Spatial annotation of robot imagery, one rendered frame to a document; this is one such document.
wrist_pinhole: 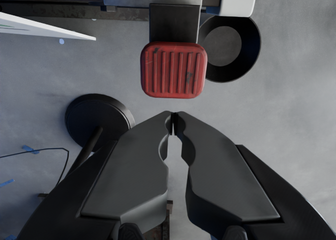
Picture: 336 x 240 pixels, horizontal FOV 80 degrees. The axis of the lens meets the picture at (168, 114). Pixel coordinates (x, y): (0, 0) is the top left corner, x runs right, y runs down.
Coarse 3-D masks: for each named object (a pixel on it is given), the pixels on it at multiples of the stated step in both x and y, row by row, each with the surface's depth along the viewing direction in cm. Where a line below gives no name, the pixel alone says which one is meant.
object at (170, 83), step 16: (144, 48) 20; (160, 48) 20; (176, 48) 20; (192, 48) 20; (144, 64) 21; (160, 64) 21; (176, 64) 21; (192, 64) 21; (144, 80) 22; (160, 80) 22; (176, 80) 22; (192, 80) 22; (160, 96) 23; (176, 96) 23; (192, 96) 23
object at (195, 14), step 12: (156, 12) 24; (168, 12) 24; (180, 12) 24; (192, 12) 24; (156, 24) 24; (168, 24) 24; (180, 24) 24; (192, 24) 24; (156, 36) 25; (168, 36) 25; (180, 36) 25; (192, 36) 25
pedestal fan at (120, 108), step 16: (80, 96) 104; (96, 96) 103; (80, 112) 105; (96, 112) 105; (112, 112) 105; (128, 112) 108; (80, 128) 110; (96, 128) 107; (112, 128) 110; (128, 128) 110; (80, 144) 115; (96, 144) 115; (80, 160) 85
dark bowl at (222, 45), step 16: (224, 16) 83; (208, 32) 90; (224, 32) 90; (240, 32) 89; (256, 32) 84; (208, 48) 93; (224, 48) 93; (240, 48) 93; (256, 48) 88; (208, 64) 96; (224, 64) 97; (240, 64) 94; (224, 80) 94
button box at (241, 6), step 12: (0, 0) 67; (12, 0) 66; (24, 0) 65; (228, 0) 30; (240, 0) 30; (252, 0) 30; (204, 12) 51; (216, 12) 32; (228, 12) 31; (240, 12) 31
